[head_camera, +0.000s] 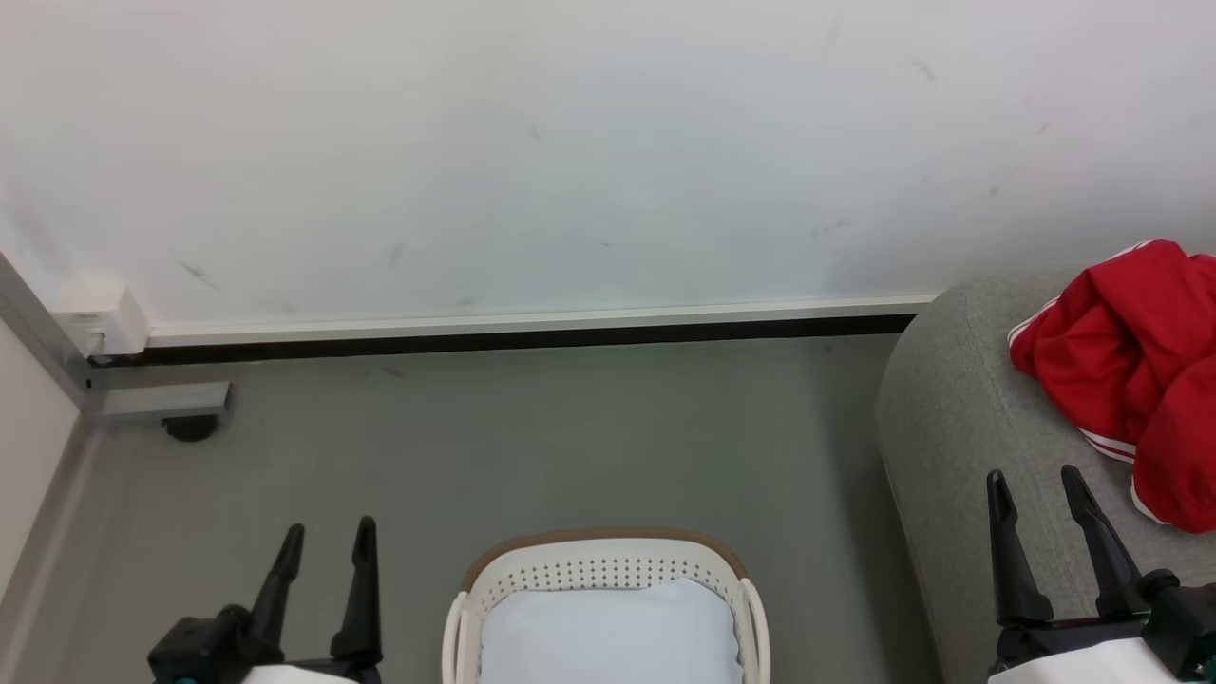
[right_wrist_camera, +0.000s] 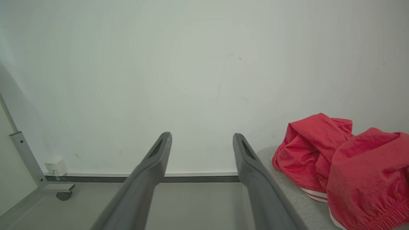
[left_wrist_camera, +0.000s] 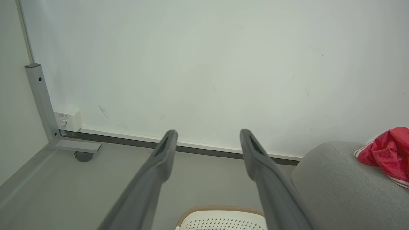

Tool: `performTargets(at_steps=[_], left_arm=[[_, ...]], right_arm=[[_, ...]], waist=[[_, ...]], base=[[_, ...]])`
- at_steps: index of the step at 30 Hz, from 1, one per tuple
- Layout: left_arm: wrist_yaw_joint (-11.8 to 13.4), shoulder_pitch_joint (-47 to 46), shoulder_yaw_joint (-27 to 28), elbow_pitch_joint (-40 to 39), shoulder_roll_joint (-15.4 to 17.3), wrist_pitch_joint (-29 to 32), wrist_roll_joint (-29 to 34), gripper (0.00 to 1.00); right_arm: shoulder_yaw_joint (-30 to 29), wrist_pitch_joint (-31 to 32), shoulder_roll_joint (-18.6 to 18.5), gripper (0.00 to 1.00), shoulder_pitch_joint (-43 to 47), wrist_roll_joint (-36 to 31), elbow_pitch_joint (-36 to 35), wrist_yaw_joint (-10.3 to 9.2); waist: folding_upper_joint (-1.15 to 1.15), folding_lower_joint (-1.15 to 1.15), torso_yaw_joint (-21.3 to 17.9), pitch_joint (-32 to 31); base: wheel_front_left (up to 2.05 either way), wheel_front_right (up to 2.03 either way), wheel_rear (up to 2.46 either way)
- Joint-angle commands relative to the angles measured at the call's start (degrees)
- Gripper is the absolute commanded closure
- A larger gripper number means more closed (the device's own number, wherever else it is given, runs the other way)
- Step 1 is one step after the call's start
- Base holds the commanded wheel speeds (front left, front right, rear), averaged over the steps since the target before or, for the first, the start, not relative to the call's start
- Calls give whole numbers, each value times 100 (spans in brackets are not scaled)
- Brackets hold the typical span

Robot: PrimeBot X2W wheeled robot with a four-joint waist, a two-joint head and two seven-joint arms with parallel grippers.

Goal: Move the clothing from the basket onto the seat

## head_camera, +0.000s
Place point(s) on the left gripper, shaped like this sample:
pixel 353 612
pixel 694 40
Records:
pixel 204 651

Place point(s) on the white cloth garment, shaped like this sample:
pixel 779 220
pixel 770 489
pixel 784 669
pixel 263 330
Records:
pixel 608 636

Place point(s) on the grey metal frame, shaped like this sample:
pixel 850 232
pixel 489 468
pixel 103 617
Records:
pixel 142 401

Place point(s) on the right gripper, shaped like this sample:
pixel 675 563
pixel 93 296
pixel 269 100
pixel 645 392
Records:
pixel 1173 636

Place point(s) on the white and black wall baseboard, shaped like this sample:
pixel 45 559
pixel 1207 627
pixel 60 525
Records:
pixel 532 325

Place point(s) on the red garment with white stripes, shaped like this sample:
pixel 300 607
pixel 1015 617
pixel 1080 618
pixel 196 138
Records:
pixel 1140 361

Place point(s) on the grey fabric sofa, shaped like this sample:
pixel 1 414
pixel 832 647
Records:
pixel 959 427

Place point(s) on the white perforated laundry basket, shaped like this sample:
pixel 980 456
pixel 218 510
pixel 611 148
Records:
pixel 608 565

